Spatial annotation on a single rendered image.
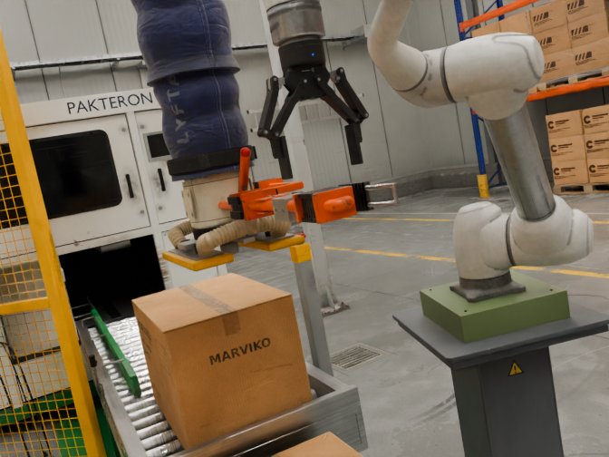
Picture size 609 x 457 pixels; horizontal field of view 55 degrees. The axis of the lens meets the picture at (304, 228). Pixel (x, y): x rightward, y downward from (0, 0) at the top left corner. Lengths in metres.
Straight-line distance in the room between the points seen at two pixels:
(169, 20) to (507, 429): 1.49
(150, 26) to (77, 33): 9.45
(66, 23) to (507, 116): 9.91
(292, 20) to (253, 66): 10.76
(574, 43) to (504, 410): 7.87
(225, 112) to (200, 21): 0.22
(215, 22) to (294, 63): 0.56
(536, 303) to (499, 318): 0.12
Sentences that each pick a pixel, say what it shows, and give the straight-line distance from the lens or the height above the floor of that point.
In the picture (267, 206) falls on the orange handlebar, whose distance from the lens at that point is 1.16.
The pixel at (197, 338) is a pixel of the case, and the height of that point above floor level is 0.90.
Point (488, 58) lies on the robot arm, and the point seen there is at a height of 1.48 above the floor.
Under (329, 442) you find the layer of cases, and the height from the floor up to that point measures 0.54.
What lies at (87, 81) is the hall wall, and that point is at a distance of 10.78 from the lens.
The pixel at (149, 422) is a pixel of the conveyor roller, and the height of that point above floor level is 0.54.
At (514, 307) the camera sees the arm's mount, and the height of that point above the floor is 0.82.
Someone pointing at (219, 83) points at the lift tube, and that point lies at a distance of 1.47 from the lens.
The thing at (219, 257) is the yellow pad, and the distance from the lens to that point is 1.38.
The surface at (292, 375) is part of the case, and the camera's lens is 1.85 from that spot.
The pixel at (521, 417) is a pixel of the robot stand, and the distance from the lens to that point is 1.97.
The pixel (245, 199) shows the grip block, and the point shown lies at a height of 1.29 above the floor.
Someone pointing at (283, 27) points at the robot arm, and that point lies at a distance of 0.98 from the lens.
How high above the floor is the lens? 1.36
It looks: 7 degrees down
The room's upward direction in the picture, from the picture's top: 11 degrees counter-clockwise
